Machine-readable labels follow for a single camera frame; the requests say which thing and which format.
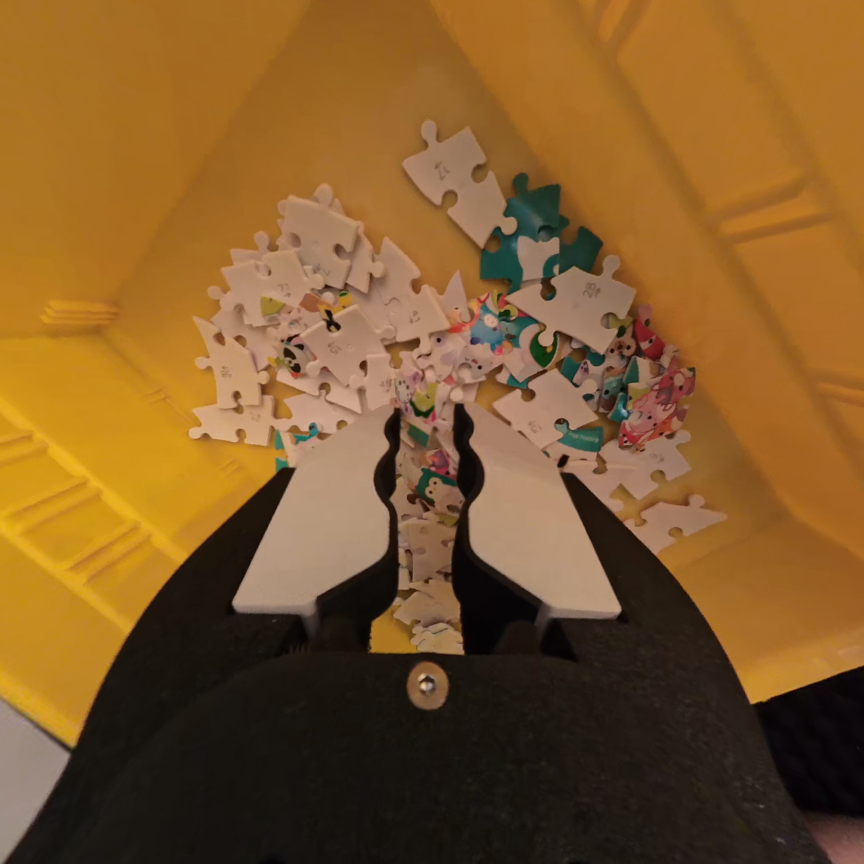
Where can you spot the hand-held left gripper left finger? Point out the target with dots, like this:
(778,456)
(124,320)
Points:
(317,540)

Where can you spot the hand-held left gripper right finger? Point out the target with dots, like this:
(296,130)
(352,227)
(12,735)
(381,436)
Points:
(533,540)

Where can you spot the pile of puzzle pieces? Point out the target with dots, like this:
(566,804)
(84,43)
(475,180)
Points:
(338,338)

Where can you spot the yellow plastic bin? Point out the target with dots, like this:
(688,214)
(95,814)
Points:
(162,162)

